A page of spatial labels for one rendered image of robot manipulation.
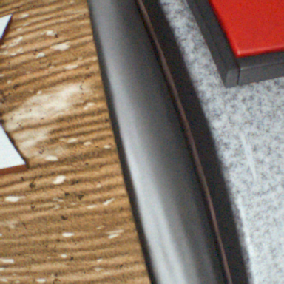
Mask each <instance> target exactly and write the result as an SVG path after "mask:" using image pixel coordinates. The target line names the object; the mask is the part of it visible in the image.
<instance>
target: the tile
mask: <svg viewBox="0 0 284 284"><path fill-rule="evenodd" d="M12 23H13V19H12V15H8V16H5V17H2V18H0V49H1V46H2V44H3V41H4V38H5V36H6V34H7V32H8V30H9V29H10V26H11V24H12ZM26 170H27V167H26V165H25V162H24V161H23V160H22V158H21V157H20V156H19V154H18V153H17V151H16V150H15V149H14V146H12V144H11V142H10V140H9V139H8V137H7V136H6V133H5V132H4V130H3V129H2V126H1V123H0V175H6V174H9V173H10V174H12V173H15V172H23V171H26Z"/></svg>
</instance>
